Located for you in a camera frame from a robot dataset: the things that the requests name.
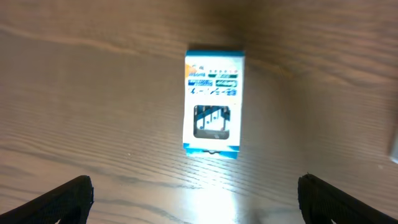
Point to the stubby yellow black screwdriver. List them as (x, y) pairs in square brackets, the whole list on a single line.
[(393, 152)]

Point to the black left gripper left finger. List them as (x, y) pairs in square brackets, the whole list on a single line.
[(69, 203)]

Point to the white blue small box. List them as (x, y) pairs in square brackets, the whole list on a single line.
[(214, 85)]

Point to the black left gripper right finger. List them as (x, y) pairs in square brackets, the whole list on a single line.
[(322, 203)]

